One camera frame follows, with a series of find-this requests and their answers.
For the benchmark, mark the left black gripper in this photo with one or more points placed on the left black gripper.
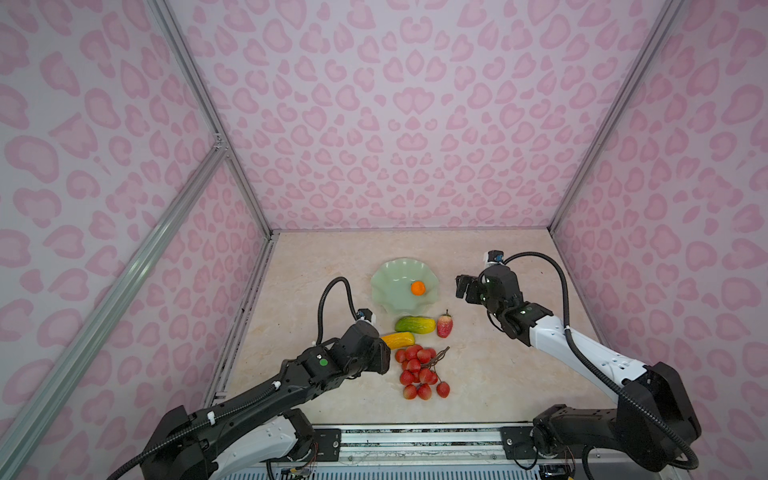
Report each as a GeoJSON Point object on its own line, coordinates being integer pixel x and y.
{"type": "Point", "coordinates": [382, 354]}

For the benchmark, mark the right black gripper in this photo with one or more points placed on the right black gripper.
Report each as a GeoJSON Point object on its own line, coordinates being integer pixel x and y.
{"type": "Point", "coordinates": [474, 286]}

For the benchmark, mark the red fake strawberry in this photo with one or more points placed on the red fake strawberry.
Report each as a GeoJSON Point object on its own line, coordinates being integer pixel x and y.
{"type": "Point", "coordinates": [444, 325]}

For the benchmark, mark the small orange fake fruit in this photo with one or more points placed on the small orange fake fruit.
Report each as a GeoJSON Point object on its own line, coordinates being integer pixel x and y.
{"type": "Point", "coordinates": [418, 288]}

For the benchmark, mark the green yellow fake mango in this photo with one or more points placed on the green yellow fake mango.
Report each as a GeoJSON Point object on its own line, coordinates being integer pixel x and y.
{"type": "Point", "coordinates": [416, 325]}

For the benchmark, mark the red fake cherry bunch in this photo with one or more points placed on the red fake cherry bunch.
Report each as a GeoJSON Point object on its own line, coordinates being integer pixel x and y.
{"type": "Point", "coordinates": [419, 376]}

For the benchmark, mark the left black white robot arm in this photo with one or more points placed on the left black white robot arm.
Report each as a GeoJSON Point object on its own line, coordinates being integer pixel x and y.
{"type": "Point", "coordinates": [265, 422]}

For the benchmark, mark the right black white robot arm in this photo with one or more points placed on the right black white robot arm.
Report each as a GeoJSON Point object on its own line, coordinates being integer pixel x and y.
{"type": "Point", "coordinates": [652, 421]}

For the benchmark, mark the light green scalloped fruit bowl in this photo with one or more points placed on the light green scalloped fruit bowl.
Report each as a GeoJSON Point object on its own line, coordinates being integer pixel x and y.
{"type": "Point", "coordinates": [391, 282]}

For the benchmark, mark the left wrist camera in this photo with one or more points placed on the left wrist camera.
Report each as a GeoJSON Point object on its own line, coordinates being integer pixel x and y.
{"type": "Point", "coordinates": [365, 314]}

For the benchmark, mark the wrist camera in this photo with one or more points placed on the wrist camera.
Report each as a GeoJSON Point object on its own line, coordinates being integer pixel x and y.
{"type": "Point", "coordinates": [494, 257]}
{"type": "Point", "coordinates": [365, 314]}

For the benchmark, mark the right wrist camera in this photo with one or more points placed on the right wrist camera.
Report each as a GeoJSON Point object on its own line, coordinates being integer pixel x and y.
{"type": "Point", "coordinates": [494, 257]}

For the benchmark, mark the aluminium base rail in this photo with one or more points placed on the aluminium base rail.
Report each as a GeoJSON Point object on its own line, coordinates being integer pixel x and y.
{"type": "Point", "coordinates": [447, 451]}

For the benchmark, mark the right corner aluminium post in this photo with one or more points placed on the right corner aluminium post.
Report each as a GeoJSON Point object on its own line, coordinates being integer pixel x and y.
{"type": "Point", "coordinates": [662, 28]}

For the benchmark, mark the corner aluminium post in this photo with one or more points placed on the corner aluminium post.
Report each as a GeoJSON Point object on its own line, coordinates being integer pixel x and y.
{"type": "Point", "coordinates": [662, 28]}
{"type": "Point", "coordinates": [167, 22]}

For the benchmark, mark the diagonal aluminium frame bar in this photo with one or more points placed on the diagonal aluminium frame bar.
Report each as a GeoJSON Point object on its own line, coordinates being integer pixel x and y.
{"type": "Point", "coordinates": [39, 413]}

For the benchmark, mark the left corner aluminium post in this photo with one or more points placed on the left corner aluminium post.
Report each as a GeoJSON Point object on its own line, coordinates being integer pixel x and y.
{"type": "Point", "coordinates": [167, 22]}

